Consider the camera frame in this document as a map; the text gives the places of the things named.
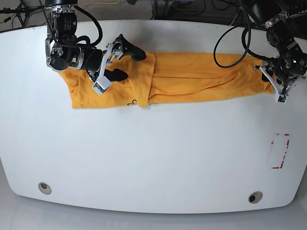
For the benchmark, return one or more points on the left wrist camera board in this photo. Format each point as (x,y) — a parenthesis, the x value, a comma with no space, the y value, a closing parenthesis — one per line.
(280,98)

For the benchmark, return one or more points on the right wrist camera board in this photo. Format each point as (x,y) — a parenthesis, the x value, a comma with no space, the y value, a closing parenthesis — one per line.
(101,85)

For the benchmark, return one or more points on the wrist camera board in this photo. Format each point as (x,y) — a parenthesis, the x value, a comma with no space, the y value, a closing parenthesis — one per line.
(280,98)
(101,85)

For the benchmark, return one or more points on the left grey table grommet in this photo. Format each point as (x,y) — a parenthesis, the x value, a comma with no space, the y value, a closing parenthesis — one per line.
(45,188)

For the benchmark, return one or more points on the grey table grommet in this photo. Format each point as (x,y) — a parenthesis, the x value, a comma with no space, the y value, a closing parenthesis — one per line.
(45,188)
(255,197)

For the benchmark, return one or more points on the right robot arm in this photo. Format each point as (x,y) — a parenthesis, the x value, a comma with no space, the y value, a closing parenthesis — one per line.
(65,50)

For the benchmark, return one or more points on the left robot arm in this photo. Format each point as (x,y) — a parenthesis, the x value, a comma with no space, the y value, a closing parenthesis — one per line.
(266,14)

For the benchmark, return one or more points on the orange T-shirt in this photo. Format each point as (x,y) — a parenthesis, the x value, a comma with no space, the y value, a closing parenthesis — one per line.
(167,77)

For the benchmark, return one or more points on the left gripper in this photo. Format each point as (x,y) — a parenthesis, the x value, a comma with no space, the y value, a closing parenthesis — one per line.
(282,80)

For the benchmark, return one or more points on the black tripod stand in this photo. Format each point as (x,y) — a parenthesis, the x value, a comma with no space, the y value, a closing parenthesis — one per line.
(22,12)

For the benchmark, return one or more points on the red tape rectangle marking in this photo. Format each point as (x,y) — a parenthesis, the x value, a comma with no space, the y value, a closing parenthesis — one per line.
(278,150)

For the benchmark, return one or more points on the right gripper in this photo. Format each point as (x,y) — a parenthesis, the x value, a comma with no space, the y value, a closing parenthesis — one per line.
(93,58)

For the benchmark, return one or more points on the right grey table grommet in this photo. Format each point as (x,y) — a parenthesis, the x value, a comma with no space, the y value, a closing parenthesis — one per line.
(255,197)

